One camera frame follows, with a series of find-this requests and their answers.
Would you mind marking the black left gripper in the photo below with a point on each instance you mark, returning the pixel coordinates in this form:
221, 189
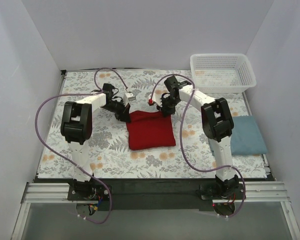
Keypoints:
122, 113

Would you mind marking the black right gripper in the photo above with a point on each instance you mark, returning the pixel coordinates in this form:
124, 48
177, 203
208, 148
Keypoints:
166, 109

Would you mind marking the red t shirt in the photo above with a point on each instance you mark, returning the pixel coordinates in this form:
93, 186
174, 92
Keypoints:
149, 130

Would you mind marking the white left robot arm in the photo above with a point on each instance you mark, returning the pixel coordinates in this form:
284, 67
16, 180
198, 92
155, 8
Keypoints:
77, 127

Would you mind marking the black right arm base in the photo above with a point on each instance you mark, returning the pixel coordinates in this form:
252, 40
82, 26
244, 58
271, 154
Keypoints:
211, 190

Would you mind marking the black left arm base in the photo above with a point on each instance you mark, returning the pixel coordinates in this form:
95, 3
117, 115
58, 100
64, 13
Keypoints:
88, 193

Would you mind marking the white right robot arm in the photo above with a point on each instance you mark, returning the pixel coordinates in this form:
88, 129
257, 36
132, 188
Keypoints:
217, 125

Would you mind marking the white plastic basket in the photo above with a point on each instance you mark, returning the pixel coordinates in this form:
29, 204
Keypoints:
229, 73

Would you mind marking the folded blue t shirt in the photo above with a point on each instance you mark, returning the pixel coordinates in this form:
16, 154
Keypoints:
246, 138

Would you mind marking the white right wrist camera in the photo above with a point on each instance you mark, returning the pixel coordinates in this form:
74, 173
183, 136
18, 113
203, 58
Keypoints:
154, 99

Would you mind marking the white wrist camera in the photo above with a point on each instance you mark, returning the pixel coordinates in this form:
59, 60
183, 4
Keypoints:
154, 99
128, 97

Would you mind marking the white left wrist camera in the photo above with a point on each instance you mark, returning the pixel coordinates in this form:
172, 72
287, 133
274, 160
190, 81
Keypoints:
128, 97

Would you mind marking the aluminium mounting rail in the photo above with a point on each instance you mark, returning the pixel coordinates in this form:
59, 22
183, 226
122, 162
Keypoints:
253, 191

